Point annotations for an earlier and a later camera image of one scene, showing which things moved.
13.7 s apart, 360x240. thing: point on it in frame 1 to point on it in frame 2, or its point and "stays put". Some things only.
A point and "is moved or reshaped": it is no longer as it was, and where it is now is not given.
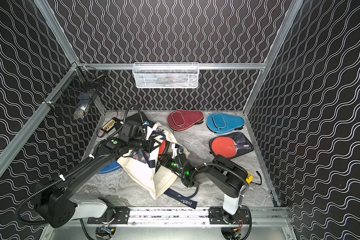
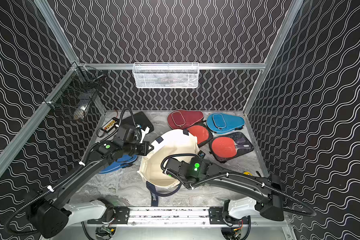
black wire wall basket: (72, 97) stays put
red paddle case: (180, 120) stays put
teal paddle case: (219, 123) stays put
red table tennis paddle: (230, 145) stays put
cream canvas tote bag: (156, 181) is moved or reshaped
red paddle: (164, 147) to (202, 132)
